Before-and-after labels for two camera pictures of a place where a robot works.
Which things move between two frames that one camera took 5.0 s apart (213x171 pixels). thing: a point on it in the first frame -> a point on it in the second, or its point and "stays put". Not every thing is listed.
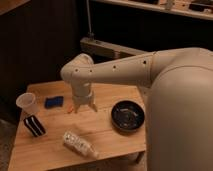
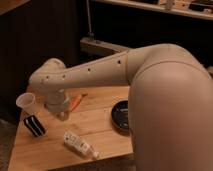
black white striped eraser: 34,126 stays put
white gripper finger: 92,105 -> 63,116
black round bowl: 127,115 stays put
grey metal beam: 99,48 stays put
